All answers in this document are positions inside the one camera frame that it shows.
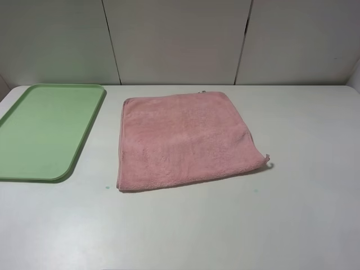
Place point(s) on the pink terry towel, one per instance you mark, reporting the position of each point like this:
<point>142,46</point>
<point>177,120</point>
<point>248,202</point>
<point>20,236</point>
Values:
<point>183,139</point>

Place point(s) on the green plastic tray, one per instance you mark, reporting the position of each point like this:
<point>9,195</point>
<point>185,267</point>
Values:
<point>44,131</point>

